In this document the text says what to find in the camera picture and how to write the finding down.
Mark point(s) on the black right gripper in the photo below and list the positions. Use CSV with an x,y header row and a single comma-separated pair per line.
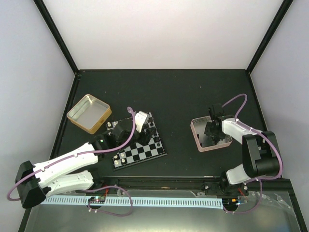
x,y
207,132

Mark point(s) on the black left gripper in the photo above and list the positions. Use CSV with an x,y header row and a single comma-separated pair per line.
x,y
146,135

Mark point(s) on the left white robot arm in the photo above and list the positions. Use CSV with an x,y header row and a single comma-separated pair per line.
x,y
36,182

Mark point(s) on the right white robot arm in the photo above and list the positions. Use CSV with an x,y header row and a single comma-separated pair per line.
x,y
261,159

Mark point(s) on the pink tray of black pieces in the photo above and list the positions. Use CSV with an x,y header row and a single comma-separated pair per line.
x,y
204,142

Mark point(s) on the white chess piece row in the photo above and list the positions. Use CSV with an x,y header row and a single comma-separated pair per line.
x,y
118,154

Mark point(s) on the black and silver chessboard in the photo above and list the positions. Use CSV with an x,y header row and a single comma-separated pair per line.
x,y
136,153

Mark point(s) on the gold metal tin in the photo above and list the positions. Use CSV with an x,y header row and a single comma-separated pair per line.
x,y
89,113

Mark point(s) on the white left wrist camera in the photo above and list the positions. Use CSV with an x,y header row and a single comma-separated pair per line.
x,y
141,118

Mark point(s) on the light blue cable duct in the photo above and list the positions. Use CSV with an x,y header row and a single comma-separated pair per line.
x,y
135,201

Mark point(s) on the left black corner frame post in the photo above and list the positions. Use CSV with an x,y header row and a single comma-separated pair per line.
x,y
56,34

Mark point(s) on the black corner frame post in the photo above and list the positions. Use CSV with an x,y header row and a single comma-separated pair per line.
x,y
279,16
56,34

